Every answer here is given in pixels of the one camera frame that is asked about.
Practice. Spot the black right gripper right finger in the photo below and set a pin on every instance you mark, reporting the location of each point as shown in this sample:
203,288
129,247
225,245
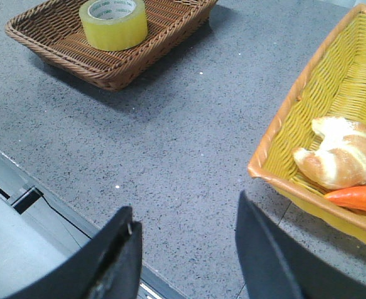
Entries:
274,265

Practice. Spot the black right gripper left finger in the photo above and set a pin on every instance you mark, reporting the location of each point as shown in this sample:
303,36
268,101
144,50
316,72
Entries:
108,265

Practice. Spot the yellow clear tape roll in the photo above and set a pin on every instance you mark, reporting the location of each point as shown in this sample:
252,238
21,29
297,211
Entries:
114,25

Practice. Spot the orange toy carrot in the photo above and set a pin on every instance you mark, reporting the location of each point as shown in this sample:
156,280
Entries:
351,197

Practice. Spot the croissant bread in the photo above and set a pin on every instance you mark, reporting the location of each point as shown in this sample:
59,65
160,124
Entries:
340,160

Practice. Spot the yellow woven basket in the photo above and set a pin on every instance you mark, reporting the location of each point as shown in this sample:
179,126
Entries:
332,83

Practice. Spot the brown wicker basket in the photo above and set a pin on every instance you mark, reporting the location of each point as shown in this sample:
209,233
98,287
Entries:
54,32

